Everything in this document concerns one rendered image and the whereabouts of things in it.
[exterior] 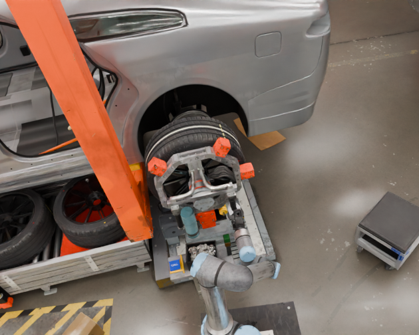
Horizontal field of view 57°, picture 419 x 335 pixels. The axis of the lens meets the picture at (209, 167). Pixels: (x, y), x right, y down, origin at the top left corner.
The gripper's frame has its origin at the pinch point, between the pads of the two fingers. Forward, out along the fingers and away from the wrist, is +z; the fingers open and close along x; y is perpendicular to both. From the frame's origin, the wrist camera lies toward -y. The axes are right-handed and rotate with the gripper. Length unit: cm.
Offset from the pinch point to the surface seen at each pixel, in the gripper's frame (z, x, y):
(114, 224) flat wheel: 34, -84, 34
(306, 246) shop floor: 7, 54, 83
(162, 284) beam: 2, -61, 77
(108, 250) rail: 20, -92, 44
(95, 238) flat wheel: 31, -101, 42
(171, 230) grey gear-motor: 27, -45, 48
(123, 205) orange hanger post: 12, -65, -9
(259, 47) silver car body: 63, 38, -64
